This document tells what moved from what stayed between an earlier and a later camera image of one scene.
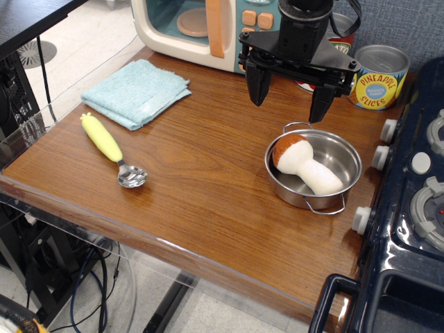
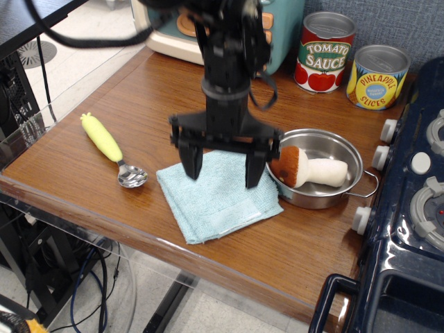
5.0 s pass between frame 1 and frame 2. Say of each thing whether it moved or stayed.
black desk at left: stayed
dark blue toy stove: stayed
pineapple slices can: stayed
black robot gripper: moved
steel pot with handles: moved
